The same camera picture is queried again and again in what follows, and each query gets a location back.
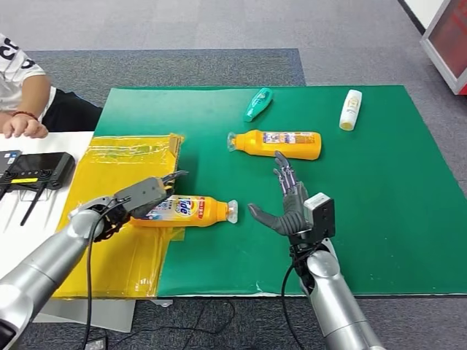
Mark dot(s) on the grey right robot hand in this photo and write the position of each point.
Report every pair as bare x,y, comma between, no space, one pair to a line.
292,203

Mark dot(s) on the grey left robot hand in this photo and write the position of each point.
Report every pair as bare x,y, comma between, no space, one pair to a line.
146,193

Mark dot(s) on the orange detergent bottle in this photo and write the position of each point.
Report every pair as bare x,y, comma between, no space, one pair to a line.
255,143
204,211

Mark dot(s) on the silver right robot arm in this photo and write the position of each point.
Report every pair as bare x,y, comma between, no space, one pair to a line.
335,299

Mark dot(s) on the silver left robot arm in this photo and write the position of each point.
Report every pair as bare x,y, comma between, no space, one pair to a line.
44,270

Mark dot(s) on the person's forearm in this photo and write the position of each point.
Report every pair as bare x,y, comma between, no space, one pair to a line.
32,94

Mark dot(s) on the teal plastic bottle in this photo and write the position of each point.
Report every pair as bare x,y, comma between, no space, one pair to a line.
257,105

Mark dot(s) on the white plastic bottle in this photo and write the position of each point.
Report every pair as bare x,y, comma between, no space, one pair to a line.
350,110

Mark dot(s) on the yellow plastic sheet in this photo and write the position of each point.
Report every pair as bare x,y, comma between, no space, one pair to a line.
109,164

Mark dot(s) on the green table mat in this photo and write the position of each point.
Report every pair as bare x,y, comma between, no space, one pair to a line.
383,193

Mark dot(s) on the white flat board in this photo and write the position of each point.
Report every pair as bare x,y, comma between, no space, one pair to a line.
109,316

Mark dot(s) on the dark grey rug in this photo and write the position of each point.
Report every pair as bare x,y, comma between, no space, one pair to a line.
182,67

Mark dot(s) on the black remote controller with antennas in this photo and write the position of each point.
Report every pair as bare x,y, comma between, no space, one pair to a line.
40,169

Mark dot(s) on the person's hand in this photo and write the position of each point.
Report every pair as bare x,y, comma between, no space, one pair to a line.
26,128

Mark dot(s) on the dark flat device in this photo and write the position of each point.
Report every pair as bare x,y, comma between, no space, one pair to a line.
9,158

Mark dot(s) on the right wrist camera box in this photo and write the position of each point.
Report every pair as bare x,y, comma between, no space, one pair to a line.
321,215

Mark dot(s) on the red cabinet with aluminium frame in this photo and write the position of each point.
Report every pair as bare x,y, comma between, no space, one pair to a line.
437,53

